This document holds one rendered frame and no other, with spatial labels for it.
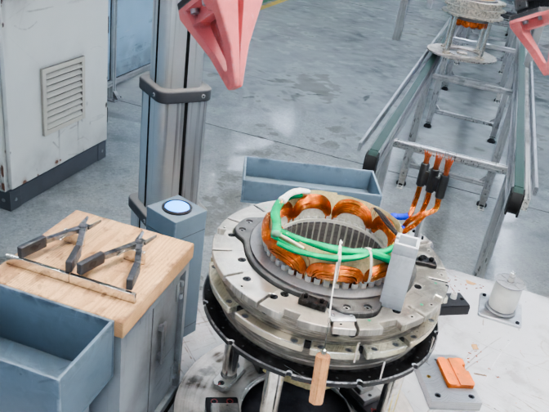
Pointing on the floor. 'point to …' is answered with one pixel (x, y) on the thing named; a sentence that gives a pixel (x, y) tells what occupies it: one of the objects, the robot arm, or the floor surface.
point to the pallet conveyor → (521, 142)
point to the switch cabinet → (51, 93)
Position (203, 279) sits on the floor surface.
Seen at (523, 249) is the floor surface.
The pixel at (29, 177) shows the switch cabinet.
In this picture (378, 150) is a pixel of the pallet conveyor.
